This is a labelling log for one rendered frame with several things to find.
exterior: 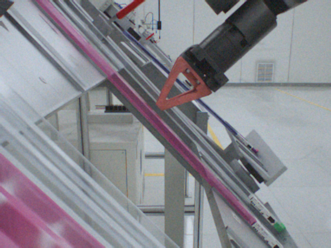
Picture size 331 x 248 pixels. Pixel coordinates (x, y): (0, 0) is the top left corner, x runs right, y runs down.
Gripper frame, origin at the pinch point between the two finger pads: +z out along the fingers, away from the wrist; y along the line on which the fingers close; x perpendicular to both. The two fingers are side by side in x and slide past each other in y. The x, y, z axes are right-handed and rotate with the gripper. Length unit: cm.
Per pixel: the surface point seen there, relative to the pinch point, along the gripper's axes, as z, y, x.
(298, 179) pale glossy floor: -19, -184, 139
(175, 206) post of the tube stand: 22, -39, 30
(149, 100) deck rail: 2.3, -8.2, -0.9
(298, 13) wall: -313, -746, 149
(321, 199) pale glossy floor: -21, -151, 141
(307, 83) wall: -228, -750, 297
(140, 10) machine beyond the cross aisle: -25, -449, -71
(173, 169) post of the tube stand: 14.6, -38.6, 20.9
